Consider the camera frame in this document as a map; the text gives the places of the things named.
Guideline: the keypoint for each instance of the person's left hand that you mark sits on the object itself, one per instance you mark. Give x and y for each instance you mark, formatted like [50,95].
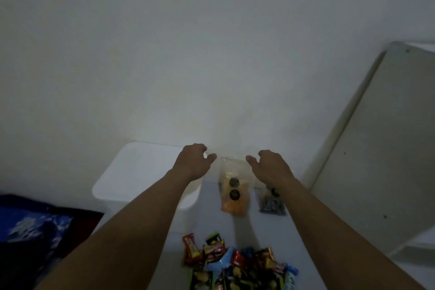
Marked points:
[190,163]

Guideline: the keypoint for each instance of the person's right hand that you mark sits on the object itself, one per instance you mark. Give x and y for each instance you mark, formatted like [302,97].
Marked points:
[272,169]

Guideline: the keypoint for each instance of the person's left thumb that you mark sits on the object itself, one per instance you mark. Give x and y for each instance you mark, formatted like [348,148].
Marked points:
[209,159]

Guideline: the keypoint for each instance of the person's right thumb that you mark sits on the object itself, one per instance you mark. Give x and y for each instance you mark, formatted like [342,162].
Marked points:
[252,161]

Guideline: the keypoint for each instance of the person's left forearm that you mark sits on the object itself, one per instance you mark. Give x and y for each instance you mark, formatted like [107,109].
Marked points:
[129,228]

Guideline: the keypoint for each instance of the person's right forearm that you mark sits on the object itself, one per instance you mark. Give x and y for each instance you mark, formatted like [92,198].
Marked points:
[326,232]

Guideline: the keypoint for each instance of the clear bag of orange snacks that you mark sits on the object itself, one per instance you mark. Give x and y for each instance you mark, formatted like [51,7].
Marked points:
[234,194]

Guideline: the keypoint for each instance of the small clear bag dark item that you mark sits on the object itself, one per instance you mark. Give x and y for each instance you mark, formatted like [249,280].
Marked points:
[272,205]

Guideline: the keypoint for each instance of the white plastic storage bin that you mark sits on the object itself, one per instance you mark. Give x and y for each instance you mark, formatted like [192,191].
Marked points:
[136,170]

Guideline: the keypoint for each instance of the pile of colourful snack packets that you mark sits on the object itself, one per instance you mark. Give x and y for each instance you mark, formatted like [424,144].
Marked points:
[238,266]

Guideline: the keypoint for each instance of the white furniture panel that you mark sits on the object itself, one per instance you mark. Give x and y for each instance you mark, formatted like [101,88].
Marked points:
[384,143]

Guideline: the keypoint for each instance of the blue patterned blanket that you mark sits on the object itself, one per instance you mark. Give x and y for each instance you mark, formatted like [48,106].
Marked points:
[30,232]

